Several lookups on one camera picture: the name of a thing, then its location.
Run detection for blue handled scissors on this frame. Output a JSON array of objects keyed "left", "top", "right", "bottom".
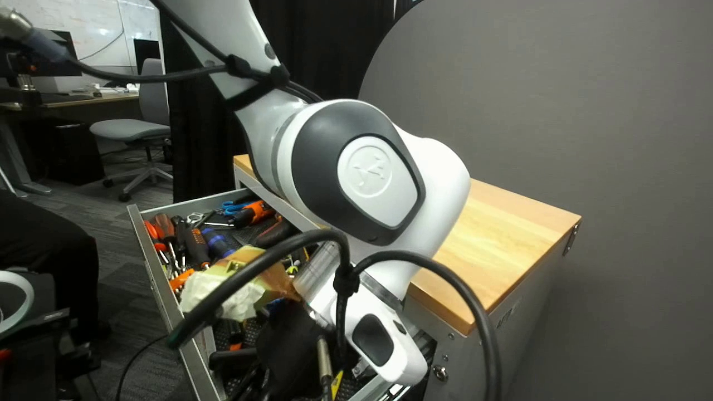
[{"left": 220, "top": 197, "right": 254, "bottom": 219}]

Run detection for black computer monitor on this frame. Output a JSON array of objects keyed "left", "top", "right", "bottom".
[{"left": 0, "top": 20, "right": 85, "bottom": 80}]

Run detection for small black monitor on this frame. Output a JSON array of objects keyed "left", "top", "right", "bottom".
[{"left": 132, "top": 37, "right": 162, "bottom": 76}]

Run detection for grey tool drawer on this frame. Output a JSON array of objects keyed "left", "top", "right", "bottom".
[{"left": 123, "top": 185, "right": 448, "bottom": 401}]

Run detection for black screwdriver orange dotted grip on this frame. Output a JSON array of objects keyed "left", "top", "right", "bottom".
[{"left": 173, "top": 216, "right": 214, "bottom": 272}]

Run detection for black pedestal cabinet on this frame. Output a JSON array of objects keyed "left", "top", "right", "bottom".
[{"left": 29, "top": 120, "right": 106, "bottom": 188}]

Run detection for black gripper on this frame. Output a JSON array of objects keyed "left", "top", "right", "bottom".
[{"left": 254, "top": 298, "right": 332, "bottom": 401}]

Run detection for hex key set orange holder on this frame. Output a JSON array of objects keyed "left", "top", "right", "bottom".
[{"left": 164, "top": 265, "right": 195, "bottom": 294}]

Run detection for black floor cable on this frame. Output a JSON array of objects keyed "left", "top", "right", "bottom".
[{"left": 113, "top": 332, "right": 169, "bottom": 401}]

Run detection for grey rounded partition panel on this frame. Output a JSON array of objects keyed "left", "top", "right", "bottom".
[{"left": 357, "top": 0, "right": 713, "bottom": 401}]

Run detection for yellow handled tool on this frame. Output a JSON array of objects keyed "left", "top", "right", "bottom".
[{"left": 328, "top": 368, "right": 345, "bottom": 401}]

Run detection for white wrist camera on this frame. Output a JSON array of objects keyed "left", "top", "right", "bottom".
[{"left": 345, "top": 309, "right": 429, "bottom": 389}]

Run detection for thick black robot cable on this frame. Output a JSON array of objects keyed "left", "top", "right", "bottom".
[{"left": 65, "top": 0, "right": 357, "bottom": 352}]

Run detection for person in black trousers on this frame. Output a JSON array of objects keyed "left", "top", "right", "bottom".
[{"left": 0, "top": 188, "right": 103, "bottom": 352}]

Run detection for blue black screwdriver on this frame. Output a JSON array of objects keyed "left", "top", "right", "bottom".
[{"left": 198, "top": 224, "right": 244, "bottom": 260}]

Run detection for grey cabinet with wooden top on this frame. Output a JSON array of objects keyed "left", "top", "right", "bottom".
[{"left": 231, "top": 151, "right": 583, "bottom": 401}]

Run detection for orange-handled pliers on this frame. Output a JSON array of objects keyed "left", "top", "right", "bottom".
[{"left": 153, "top": 213, "right": 186, "bottom": 274}]

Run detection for grey office chair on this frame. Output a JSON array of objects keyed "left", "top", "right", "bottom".
[{"left": 87, "top": 55, "right": 175, "bottom": 205}]

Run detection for black orange tool handle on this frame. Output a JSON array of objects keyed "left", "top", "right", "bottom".
[{"left": 231, "top": 199, "right": 276, "bottom": 230}]

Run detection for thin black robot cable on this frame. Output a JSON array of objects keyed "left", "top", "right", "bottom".
[{"left": 335, "top": 247, "right": 504, "bottom": 401}]

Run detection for wooden office desk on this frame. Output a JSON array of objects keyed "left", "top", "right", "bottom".
[{"left": 0, "top": 88, "right": 142, "bottom": 197}]

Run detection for white ring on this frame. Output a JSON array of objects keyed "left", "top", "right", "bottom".
[{"left": 0, "top": 269, "right": 38, "bottom": 340}]

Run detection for black equipment stand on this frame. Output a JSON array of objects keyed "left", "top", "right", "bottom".
[{"left": 0, "top": 307, "right": 103, "bottom": 401}]

